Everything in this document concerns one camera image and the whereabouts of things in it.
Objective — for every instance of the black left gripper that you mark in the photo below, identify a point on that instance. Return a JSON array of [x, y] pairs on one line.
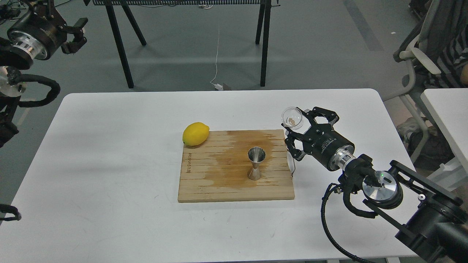
[[40, 24]]

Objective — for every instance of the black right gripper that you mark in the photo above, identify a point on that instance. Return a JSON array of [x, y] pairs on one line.
[[320, 141]]

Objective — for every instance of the clear glass cup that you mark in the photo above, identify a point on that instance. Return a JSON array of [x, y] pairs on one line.
[[293, 118]]

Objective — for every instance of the steel double jigger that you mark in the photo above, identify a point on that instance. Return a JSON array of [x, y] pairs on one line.
[[256, 156]]

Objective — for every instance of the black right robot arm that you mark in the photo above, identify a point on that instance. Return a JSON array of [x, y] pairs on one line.
[[438, 227]]

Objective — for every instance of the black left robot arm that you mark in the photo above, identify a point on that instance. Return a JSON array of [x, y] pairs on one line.
[[17, 56]]

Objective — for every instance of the white grey office chair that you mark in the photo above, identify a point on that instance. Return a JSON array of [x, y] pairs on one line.
[[426, 145]]

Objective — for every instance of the wooden cutting board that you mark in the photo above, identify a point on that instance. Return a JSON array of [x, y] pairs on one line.
[[217, 170]]

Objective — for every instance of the yellow lemon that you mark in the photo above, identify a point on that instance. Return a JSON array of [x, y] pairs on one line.
[[195, 134]]

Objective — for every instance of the person in striped shirt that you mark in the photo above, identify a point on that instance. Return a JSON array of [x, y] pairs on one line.
[[443, 38]]

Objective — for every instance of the black metal table frame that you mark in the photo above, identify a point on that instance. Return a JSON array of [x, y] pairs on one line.
[[262, 29]]

